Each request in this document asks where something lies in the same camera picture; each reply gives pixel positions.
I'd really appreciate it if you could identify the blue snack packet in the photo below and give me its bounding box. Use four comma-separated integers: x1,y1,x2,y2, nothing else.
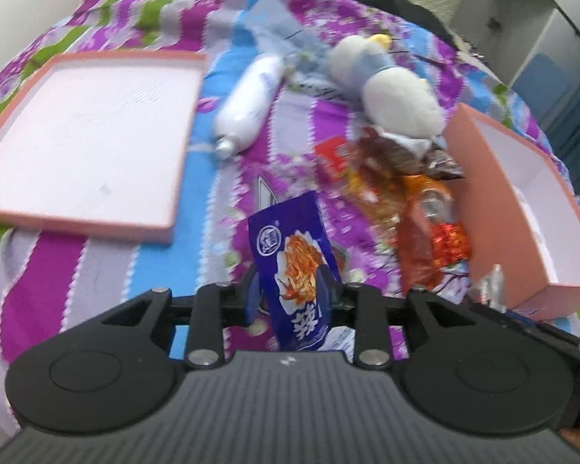
248,191,340,351

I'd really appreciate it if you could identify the brown red snack packet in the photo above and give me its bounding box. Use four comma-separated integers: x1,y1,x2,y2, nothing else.
397,199,443,295

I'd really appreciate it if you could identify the shiny red foil packet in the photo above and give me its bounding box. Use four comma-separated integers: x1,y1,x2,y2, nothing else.
432,222,471,268

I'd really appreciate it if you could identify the yellow translucent snack packet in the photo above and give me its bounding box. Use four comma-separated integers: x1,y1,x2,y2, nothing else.
346,167,405,232

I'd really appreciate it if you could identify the orange clear snack packet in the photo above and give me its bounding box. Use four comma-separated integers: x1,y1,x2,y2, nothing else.
401,174,455,223

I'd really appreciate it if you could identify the dark brown snack wrapper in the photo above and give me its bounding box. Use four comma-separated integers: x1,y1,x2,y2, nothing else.
355,126,465,180

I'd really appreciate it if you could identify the red orange snack packet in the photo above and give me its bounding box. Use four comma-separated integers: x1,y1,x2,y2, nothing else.
314,136,351,181

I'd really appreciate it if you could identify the pink cardboard box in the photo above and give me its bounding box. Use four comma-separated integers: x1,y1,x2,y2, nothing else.
444,104,580,321

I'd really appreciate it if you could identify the pink box lid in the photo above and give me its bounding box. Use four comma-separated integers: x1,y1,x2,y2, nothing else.
0,50,207,244

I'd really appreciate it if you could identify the white blue plush duck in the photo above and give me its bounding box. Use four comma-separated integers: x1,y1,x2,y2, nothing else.
328,34,446,139

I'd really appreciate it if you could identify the white spray bottle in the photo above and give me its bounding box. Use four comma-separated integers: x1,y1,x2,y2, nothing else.
212,53,285,160

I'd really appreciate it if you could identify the colourful floral bedspread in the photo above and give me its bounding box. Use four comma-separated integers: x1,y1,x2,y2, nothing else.
0,0,580,436

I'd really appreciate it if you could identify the light blue wrapping paper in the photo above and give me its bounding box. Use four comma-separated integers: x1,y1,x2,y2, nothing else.
245,0,340,101

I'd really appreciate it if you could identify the blue cushion pad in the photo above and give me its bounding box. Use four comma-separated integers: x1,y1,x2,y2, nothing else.
512,53,580,127

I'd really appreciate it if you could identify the grey white cabinet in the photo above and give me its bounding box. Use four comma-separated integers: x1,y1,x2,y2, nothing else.
450,0,580,85

